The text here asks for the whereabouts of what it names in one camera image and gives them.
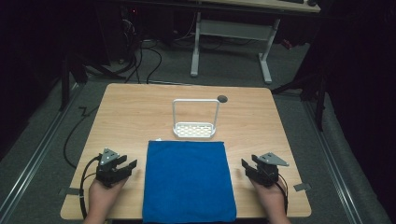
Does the white plastic rack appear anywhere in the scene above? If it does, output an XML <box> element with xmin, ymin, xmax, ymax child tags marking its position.
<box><xmin>172</xmin><ymin>98</ymin><xmax>221</xmax><ymax>139</ymax></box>

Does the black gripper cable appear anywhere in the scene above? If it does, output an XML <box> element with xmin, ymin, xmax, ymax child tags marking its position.
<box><xmin>78</xmin><ymin>155</ymin><xmax>103</xmax><ymax>220</ymax></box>
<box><xmin>276</xmin><ymin>173</ymin><xmax>290</xmax><ymax>217</ymax></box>

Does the white-legged wooden desk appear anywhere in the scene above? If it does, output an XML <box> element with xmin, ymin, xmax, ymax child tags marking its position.
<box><xmin>189</xmin><ymin>0</ymin><xmax>322</xmax><ymax>86</ymax></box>

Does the black floor cable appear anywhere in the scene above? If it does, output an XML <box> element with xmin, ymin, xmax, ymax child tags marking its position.
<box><xmin>63</xmin><ymin>105</ymin><xmax>100</xmax><ymax>170</ymax></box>

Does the bundle of black cables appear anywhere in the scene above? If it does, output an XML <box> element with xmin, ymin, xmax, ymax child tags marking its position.
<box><xmin>120</xmin><ymin>12</ymin><xmax>163</xmax><ymax>85</ymax></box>

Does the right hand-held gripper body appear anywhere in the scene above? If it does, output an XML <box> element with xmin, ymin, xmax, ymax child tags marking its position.
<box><xmin>251</xmin><ymin>151</ymin><xmax>290</xmax><ymax>189</ymax></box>

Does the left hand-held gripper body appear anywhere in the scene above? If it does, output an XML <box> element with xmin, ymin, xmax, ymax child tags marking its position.
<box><xmin>95</xmin><ymin>147</ymin><xmax>126</xmax><ymax>189</ymax></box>

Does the black computer tower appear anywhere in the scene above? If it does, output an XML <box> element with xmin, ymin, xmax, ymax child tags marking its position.
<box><xmin>101</xmin><ymin>5</ymin><xmax>143</xmax><ymax>64</ymax></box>

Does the black metal stand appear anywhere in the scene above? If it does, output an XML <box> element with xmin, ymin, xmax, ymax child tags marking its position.
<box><xmin>271</xmin><ymin>66</ymin><xmax>330</xmax><ymax>133</ymax></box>
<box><xmin>58</xmin><ymin>50</ymin><xmax>127</xmax><ymax>112</ymax></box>

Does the grey tape strip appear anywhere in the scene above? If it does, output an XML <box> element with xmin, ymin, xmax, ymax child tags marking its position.
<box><xmin>292</xmin><ymin>182</ymin><xmax>313</xmax><ymax>192</ymax></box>
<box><xmin>58</xmin><ymin>187</ymin><xmax>81</xmax><ymax>197</ymax></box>

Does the metal floor rail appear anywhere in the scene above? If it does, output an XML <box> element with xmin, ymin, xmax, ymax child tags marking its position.
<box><xmin>302</xmin><ymin>99</ymin><xmax>364</xmax><ymax>224</ymax></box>
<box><xmin>0</xmin><ymin>83</ymin><xmax>82</xmax><ymax>220</ymax></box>

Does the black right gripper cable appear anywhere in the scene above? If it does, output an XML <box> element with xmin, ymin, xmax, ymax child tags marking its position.
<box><xmin>276</xmin><ymin>173</ymin><xmax>290</xmax><ymax>217</ymax></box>

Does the blue towel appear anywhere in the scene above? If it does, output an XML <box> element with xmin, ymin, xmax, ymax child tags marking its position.
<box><xmin>142</xmin><ymin>137</ymin><xmax>238</xmax><ymax>224</ymax></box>

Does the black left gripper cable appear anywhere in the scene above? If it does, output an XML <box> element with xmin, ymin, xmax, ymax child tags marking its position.
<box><xmin>78</xmin><ymin>155</ymin><xmax>103</xmax><ymax>220</ymax></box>

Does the person's left hand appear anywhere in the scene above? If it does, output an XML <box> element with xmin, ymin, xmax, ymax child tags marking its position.
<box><xmin>88</xmin><ymin>176</ymin><xmax>129</xmax><ymax>218</ymax></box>

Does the person's right hand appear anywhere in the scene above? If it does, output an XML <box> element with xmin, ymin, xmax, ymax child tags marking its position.
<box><xmin>249</xmin><ymin>177</ymin><xmax>289</xmax><ymax>218</ymax></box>

